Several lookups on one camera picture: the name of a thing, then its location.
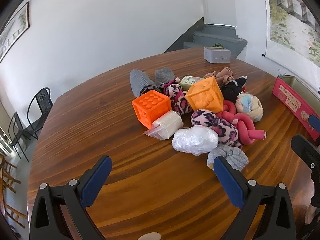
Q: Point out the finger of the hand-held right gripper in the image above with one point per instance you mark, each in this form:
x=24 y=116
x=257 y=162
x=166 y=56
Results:
x=303 y=148
x=314 y=122

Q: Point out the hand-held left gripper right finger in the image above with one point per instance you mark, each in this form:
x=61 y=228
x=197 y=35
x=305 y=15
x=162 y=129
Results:
x=228 y=180

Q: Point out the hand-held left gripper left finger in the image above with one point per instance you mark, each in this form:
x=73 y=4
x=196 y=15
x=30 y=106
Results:
x=97 y=177

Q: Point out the grey blue sock ball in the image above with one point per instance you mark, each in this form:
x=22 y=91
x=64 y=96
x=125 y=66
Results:
x=235 y=157

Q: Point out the pink cardboard box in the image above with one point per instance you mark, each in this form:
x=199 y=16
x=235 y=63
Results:
x=292 y=100

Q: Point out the pink leopard print sock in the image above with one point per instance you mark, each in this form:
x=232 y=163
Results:
x=178 y=101
x=222 y=131

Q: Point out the clear plastic bag bundle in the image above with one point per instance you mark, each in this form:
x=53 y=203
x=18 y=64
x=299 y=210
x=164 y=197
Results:
x=195 y=141

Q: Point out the pastel sock ball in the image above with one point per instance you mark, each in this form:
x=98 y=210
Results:
x=250 y=106

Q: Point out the white bandage roll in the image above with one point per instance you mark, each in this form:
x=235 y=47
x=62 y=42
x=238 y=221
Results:
x=170 y=125

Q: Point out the orange heart-embossed soft cube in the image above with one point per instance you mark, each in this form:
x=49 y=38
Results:
x=150 y=108

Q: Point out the orange figure-embossed soft cube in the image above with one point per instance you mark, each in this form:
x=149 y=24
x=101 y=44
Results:
x=205 y=96

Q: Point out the black sock with red trim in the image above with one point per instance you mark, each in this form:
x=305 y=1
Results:
x=231 y=90

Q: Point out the pink beige sock bundle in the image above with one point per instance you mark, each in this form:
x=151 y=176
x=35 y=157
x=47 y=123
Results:
x=222 y=76

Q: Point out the person's right hand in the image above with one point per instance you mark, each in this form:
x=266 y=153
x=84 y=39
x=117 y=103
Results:
x=312 y=205

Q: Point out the wooden desk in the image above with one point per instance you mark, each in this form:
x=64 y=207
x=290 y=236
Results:
x=100 y=130

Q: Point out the binder clips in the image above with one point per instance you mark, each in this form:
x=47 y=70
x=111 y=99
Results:
x=281 y=74

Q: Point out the wooden chair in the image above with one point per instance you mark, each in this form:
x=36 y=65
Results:
x=10 y=177

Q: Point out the black metal chair patterned back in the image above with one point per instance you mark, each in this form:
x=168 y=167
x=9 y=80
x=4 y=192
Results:
x=41 y=102

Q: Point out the small yellow green box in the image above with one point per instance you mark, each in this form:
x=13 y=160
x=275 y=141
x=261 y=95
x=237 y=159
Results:
x=190 y=80

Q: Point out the grey tin box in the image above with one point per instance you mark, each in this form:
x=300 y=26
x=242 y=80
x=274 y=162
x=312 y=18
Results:
x=216 y=55

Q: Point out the green paper bag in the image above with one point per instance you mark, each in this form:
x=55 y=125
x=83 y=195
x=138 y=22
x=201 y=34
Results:
x=217 y=45

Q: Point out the grey staircase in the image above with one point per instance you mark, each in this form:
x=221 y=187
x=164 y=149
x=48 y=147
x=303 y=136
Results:
x=215 y=33

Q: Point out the white door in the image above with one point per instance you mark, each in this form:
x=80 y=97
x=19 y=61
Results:
x=220 y=2

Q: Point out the framed landscape painting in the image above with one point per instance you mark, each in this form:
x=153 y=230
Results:
x=15 y=32

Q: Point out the landscape wall scroll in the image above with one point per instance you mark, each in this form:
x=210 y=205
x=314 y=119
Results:
x=290 y=17

